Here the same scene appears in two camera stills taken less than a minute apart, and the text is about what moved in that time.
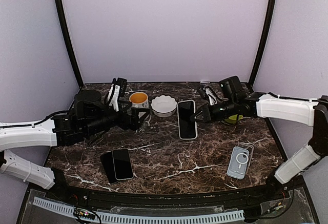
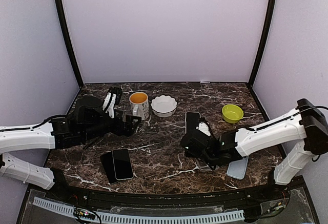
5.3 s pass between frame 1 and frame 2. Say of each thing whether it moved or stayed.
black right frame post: stayed
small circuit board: stayed
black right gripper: moved
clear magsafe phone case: moved
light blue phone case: stayed
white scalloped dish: stayed
